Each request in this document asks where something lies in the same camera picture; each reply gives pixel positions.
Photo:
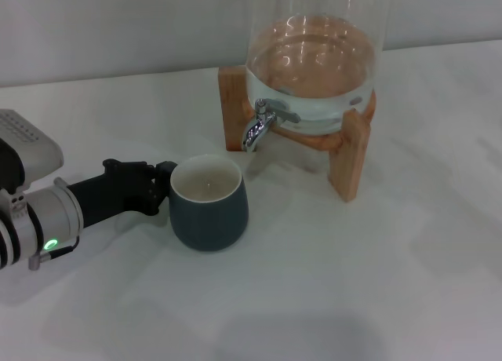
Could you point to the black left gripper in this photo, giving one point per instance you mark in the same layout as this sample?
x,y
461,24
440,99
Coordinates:
x,y
113,192

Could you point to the black ceramic cup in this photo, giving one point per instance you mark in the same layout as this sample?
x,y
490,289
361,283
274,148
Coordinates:
x,y
212,223

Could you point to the chrome faucet tap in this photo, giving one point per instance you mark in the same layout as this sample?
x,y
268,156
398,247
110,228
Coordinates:
x,y
257,127

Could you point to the wooden dispenser stand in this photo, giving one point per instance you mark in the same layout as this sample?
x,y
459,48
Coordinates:
x,y
349,165

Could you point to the glass water dispenser jar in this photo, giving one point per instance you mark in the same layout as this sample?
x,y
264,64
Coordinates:
x,y
313,63

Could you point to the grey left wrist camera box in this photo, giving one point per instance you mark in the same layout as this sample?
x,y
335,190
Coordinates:
x,y
27,141

